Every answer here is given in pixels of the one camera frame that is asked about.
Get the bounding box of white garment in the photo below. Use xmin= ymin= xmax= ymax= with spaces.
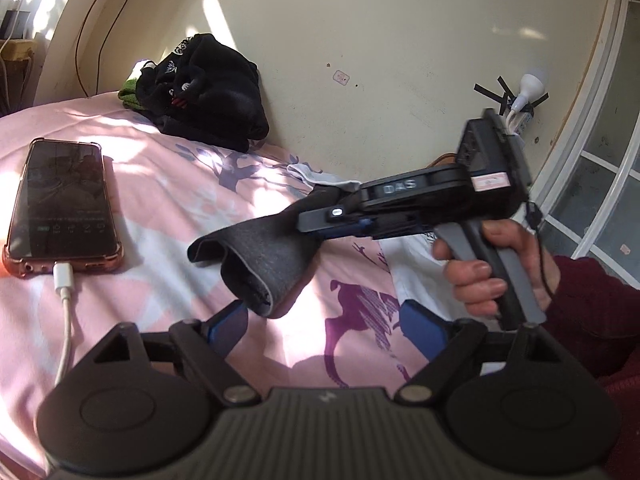
xmin=285 ymin=156 xmax=482 ymax=331

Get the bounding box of black small garment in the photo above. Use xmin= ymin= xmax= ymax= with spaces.
xmin=186 ymin=185 xmax=347 ymax=318

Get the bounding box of red sleeve forearm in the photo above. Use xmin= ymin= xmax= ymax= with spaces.
xmin=544 ymin=256 xmax=639 ymax=479

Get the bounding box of right hand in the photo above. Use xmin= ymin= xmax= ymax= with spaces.
xmin=432 ymin=220 xmax=561 ymax=327

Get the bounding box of white power strip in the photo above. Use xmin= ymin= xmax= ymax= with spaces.
xmin=506 ymin=105 xmax=535 ymax=136

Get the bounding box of pink floral bedsheet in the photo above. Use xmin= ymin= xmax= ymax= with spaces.
xmin=1 ymin=93 xmax=424 ymax=479

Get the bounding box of smartphone in pink case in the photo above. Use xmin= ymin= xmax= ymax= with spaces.
xmin=2 ymin=138 xmax=124 ymax=278

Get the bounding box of green cloth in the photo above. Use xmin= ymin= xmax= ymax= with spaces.
xmin=117 ymin=78 xmax=143 ymax=110

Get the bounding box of white window frame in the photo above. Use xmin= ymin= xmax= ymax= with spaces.
xmin=533 ymin=0 xmax=639 ymax=286

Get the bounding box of white charging cable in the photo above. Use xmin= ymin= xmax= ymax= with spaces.
xmin=52 ymin=260 xmax=76 ymax=388

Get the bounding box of small wall sticker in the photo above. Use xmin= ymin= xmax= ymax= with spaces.
xmin=332 ymin=70 xmax=350 ymax=86

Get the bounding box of dark wall cable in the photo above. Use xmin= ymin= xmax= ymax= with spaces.
xmin=72 ymin=0 xmax=144 ymax=99

